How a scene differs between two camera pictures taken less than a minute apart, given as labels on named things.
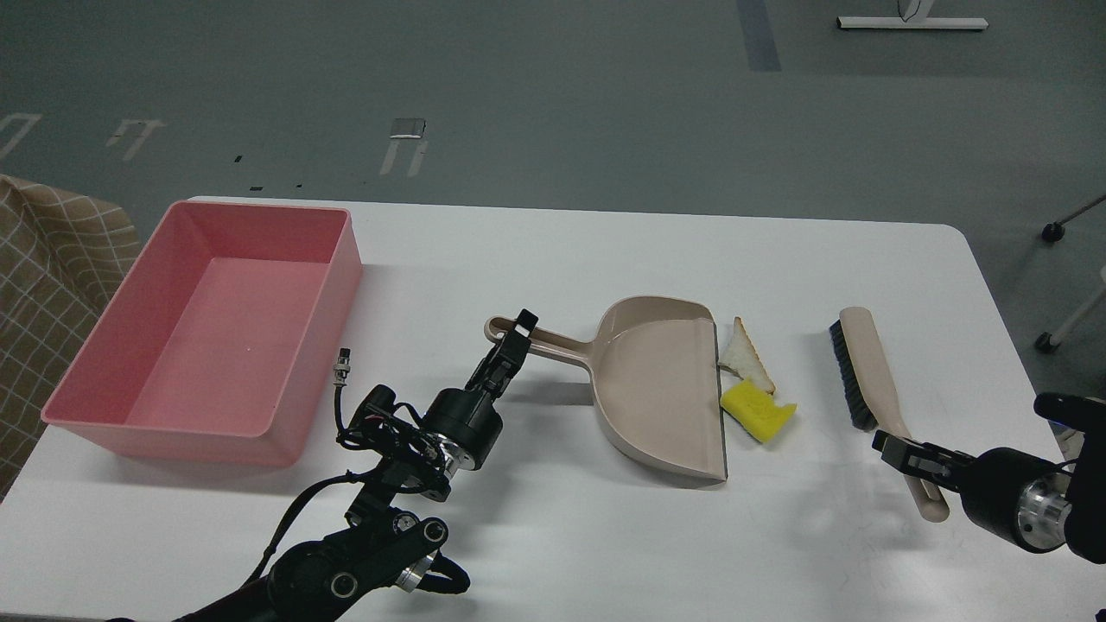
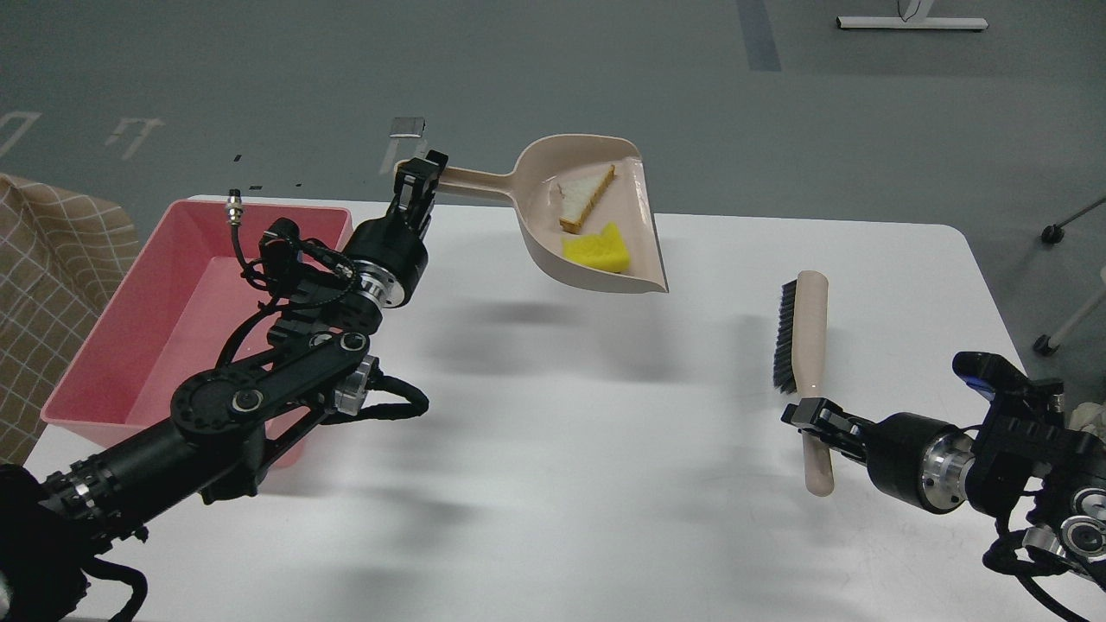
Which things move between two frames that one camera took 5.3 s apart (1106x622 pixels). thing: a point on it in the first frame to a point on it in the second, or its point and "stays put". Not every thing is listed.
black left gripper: x=464 y=421 to x=387 y=254
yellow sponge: x=756 y=409 to x=605 y=250
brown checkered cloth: x=60 y=252 stays put
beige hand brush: x=871 y=399 to x=799 y=364
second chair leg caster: x=1046 y=342 stays put
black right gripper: x=1020 y=498 to x=922 y=462
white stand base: x=898 y=22 stays put
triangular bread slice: x=740 y=356 to x=581 y=193
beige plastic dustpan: x=654 y=364 to x=532 y=185
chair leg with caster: x=1053 y=231 stays put
